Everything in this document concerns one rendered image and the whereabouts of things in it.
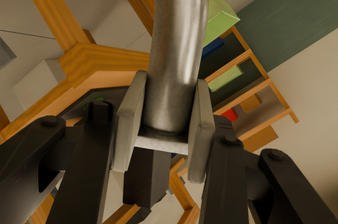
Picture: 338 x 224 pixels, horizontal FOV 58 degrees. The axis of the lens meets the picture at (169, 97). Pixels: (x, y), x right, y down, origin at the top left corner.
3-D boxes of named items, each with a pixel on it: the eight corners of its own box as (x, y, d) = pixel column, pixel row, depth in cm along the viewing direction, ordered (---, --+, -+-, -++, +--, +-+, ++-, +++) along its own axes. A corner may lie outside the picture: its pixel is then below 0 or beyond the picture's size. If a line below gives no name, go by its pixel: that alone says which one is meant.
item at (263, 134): (97, 105, 608) (158, 206, 583) (225, 11, 517) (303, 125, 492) (110, 103, 659) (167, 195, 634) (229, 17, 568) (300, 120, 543)
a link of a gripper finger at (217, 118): (215, 164, 12) (292, 177, 12) (207, 112, 16) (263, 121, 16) (207, 196, 12) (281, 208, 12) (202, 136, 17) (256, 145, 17)
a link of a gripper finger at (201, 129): (198, 125, 13) (216, 128, 13) (195, 78, 19) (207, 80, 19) (187, 184, 14) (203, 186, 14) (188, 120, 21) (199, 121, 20)
